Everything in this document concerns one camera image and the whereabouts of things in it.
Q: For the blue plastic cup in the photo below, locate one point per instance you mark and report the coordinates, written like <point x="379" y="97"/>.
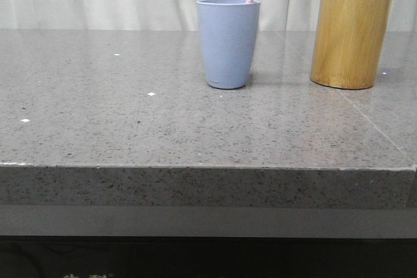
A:
<point x="228" y="31"/>

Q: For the bamboo wooden cylinder holder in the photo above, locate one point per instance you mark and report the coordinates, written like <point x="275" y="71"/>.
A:
<point x="348" y="42"/>

